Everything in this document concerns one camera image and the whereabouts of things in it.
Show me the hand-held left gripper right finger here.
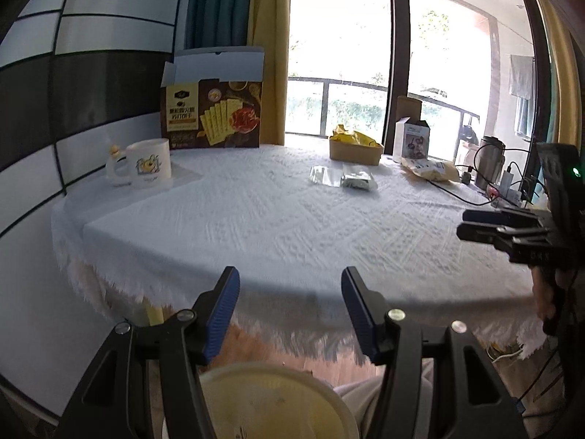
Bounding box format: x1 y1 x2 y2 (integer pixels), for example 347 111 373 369
340 265 526 439

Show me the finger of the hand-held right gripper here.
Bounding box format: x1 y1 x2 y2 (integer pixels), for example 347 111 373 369
463 208 549 229
456 222 549 251

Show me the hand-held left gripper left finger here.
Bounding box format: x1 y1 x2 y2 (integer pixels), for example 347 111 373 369
55 265 241 439

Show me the cream plastic trash bin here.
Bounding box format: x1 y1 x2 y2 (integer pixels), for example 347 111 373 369
161 361 362 439

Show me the person's right hand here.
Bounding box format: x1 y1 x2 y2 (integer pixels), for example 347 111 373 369
531 267 550 325

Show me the stainless steel thermos cup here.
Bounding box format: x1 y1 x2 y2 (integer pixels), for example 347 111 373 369
473 135 506 191

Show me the person's leg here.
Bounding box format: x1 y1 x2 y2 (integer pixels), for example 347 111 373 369
333 359 435 439

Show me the yellow table leg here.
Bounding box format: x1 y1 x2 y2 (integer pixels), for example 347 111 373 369
141 296 166 326

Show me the yellow snack bag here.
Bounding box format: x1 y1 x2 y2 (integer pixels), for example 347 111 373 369
401 156 460 183

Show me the teal hanging towel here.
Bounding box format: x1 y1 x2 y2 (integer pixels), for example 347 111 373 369
515 96 534 137

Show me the white textured tablecloth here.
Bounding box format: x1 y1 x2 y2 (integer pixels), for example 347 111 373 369
50 143 549 367

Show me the small white printed box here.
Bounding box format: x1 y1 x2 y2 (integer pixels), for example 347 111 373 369
392 118 431 162

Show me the yellow curtain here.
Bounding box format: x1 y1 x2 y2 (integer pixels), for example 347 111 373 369
247 0 293 147
531 0 573 147

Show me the grey hanging towel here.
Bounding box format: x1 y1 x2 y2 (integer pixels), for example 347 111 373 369
509 54 534 100

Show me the plain cardboard box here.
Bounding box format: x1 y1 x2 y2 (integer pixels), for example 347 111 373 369
395 95 424 124

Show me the small clear plastic bag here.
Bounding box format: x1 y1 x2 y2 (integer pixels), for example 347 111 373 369
309 165 346 187

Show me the brown paper tray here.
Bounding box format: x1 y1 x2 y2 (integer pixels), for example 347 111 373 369
329 138 384 166

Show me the white mug with yellow print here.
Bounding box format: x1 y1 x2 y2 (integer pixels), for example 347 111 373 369
105 138 174 191

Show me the balcony railing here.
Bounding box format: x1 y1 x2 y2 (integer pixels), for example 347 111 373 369
286 74 482 148

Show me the brown cracker box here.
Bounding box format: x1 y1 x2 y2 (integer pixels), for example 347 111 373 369
160 46 266 151

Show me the teal curtain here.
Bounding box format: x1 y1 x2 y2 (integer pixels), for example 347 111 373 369
183 0 255 52

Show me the black cable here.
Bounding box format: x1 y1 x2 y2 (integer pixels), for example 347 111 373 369
429 177 493 206

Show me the dark window frame post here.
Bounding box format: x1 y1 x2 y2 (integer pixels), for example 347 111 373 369
381 0 411 157

